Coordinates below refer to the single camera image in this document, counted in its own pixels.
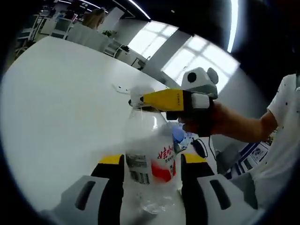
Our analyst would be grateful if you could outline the person in white shirt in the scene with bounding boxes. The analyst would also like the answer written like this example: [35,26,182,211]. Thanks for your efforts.
[252,74,300,211]

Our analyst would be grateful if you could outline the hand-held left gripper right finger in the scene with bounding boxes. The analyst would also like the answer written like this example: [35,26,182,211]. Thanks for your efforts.
[180,153,266,225]

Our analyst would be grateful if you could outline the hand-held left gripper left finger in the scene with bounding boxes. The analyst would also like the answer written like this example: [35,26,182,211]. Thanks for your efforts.
[38,154,125,225]

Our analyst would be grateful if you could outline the clear plastic water bottle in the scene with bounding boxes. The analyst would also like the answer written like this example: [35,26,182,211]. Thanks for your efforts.
[123,85,183,215]

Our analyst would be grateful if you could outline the white table cable cover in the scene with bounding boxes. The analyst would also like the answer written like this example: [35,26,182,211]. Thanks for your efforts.
[111,83,129,93]

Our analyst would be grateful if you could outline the large bright window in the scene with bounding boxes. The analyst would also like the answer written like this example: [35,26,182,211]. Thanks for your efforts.
[127,22,179,59]
[161,36,240,92]

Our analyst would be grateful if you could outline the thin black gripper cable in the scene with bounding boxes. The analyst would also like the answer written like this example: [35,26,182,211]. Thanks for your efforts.
[208,135,220,162]

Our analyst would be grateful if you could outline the grey mesh chair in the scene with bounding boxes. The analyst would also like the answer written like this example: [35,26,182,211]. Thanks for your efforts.
[215,150,242,174]

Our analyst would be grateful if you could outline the blue white printed board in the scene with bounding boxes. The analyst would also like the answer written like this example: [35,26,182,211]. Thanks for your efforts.
[225,140,270,179]

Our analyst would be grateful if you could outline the blue white packet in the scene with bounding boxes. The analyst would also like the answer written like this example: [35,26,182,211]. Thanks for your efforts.
[172,124,195,153]

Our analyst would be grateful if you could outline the person's right hand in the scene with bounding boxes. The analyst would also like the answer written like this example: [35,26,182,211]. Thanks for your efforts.
[178,102,236,138]

